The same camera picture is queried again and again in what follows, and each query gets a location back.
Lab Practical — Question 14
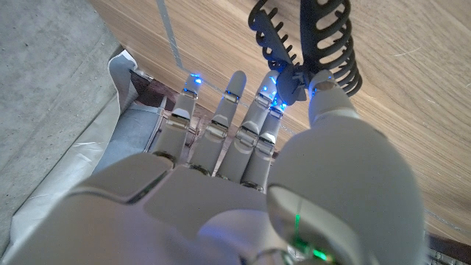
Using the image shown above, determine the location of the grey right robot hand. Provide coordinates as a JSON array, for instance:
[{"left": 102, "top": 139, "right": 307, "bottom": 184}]
[{"left": 0, "top": 69, "right": 426, "bottom": 265}]

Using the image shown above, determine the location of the black claw hair clip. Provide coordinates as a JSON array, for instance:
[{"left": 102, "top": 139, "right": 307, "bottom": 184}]
[{"left": 247, "top": 0, "right": 364, "bottom": 107}]

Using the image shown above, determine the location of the printed living room backdrop cloth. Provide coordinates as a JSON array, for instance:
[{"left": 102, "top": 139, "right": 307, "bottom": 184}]
[{"left": 0, "top": 49, "right": 207, "bottom": 265}]

